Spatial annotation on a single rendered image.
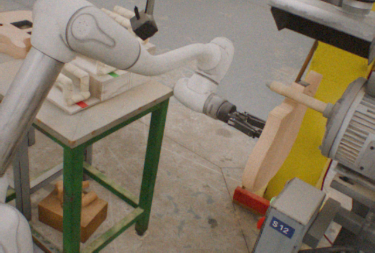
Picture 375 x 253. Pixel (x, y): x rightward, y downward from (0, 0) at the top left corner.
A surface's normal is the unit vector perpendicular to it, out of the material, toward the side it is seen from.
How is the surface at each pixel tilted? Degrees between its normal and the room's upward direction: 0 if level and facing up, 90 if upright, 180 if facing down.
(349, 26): 38
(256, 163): 73
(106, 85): 90
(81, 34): 52
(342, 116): 64
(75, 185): 90
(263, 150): 57
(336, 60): 90
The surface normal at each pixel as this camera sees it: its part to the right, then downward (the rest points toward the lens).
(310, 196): 0.18, -0.83
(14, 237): 0.83, -0.01
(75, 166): 0.80, 0.43
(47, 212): -0.39, 0.43
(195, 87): -0.29, -0.25
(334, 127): -0.54, 0.22
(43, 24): -0.49, -0.11
